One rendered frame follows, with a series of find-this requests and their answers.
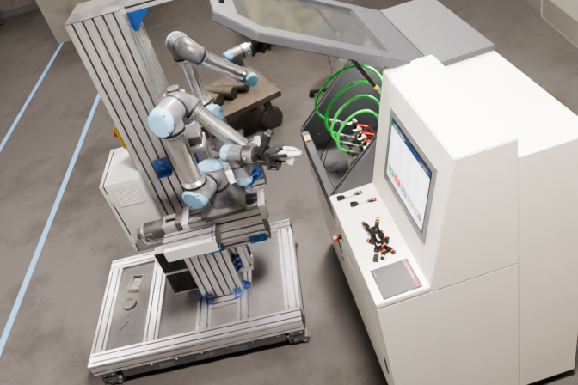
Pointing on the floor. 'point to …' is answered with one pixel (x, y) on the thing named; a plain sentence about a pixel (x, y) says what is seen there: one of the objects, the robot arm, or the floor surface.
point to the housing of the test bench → (548, 125)
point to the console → (450, 239)
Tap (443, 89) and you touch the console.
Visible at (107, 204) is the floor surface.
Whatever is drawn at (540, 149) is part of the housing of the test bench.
